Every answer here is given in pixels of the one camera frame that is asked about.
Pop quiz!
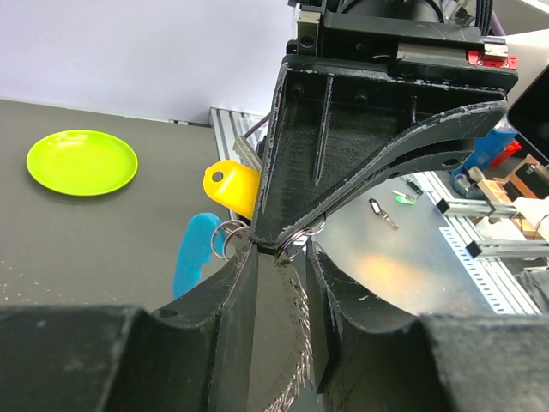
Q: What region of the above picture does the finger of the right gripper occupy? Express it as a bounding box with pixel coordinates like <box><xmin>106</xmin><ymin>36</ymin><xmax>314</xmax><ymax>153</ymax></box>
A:
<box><xmin>251</xmin><ymin>55</ymin><xmax>510</xmax><ymax>253</ymax></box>
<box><xmin>274</xmin><ymin>100</ymin><xmax>507</xmax><ymax>256</ymax></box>

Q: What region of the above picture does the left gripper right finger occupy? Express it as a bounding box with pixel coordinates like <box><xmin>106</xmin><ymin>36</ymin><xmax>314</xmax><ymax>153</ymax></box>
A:
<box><xmin>306</xmin><ymin>241</ymin><xmax>548</xmax><ymax>411</ymax></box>

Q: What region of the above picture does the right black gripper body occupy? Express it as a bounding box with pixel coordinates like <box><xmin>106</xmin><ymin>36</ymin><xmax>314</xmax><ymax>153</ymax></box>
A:
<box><xmin>286</xmin><ymin>1</ymin><xmax>518</xmax><ymax>82</ymax></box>

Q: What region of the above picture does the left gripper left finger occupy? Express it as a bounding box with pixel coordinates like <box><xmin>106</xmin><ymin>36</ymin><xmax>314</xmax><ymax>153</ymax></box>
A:
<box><xmin>0</xmin><ymin>242</ymin><xmax>262</xmax><ymax>412</ymax></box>

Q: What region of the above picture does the small yellow tag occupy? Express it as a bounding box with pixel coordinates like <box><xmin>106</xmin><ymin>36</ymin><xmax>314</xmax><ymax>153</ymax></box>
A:
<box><xmin>202</xmin><ymin>160</ymin><xmax>261</xmax><ymax>220</ymax></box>

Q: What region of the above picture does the green key fob on bench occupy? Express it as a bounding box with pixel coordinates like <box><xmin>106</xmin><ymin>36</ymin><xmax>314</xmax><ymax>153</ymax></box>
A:
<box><xmin>392</xmin><ymin>190</ymin><xmax>417</xmax><ymax>205</ymax></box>

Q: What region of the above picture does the black key fob on bench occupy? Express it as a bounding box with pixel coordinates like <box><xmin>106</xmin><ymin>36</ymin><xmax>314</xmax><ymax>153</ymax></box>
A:
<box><xmin>368</xmin><ymin>198</ymin><xmax>399</xmax><ymax>230</ymax></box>

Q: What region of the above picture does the lime green plate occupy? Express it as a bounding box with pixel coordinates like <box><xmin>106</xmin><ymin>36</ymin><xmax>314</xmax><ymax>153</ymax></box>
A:
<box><xmin>26</xmin><ymin>130</ymin><xmax>139</xmax><ymax>197</ymax></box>

